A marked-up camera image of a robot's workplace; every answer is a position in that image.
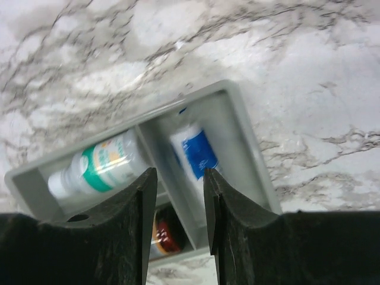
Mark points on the grey plastic tray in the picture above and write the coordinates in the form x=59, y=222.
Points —
x=219, y=109

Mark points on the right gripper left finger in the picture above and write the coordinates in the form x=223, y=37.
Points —
x=107, y=244

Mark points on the brown medicine bottle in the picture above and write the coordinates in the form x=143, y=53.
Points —
x=168, y=235

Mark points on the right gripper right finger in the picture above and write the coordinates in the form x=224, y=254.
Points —
x=252, y=245

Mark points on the white green bottle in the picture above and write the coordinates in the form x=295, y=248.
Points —
x=111, y=164

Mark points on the white blue bandage roll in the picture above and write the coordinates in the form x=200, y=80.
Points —
x=192, y=148

